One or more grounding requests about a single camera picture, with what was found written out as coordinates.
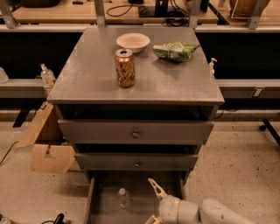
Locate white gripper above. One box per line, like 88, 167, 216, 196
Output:
144, 178, 200, 224

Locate clear plastic water bottle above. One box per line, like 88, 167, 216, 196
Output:
117, 188, 130, 209

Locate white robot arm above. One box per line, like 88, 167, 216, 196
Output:
145, 178, 255, 224

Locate open grey bottom drawer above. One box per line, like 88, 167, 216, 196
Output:
83, 171, 186, 224

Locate grey middle drawer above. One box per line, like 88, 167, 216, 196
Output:
75, 153, 198, 171

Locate grey drawer cabinet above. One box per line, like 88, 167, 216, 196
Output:
46, 26, 226, 224

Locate white pump dispenser bottle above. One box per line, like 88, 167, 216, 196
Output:
209, 58, 218, 76

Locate clear bottle on left shelf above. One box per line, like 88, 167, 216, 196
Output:
40, 64, 56, 87

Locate black object on floor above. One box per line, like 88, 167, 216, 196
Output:
41, 213, 66, 224

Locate brown cardboard box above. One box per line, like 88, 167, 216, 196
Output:
16, 102, 79, 174

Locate black chair leg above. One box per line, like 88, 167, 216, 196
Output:
259, 119, 280, 146

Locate gold soda can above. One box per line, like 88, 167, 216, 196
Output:
115, 48, 136, 88

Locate green chip bag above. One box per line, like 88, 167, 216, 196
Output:
153, 41, 200, 62

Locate white paper bowl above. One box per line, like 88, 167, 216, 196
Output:
116, 33, 151, 53

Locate wooden desk in background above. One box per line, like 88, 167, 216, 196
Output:
8, 0, 220, 25

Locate black floor cable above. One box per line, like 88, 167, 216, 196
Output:
0, 141, 19, 166

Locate black cables on desk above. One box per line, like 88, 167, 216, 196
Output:
106, 0, 191, 28

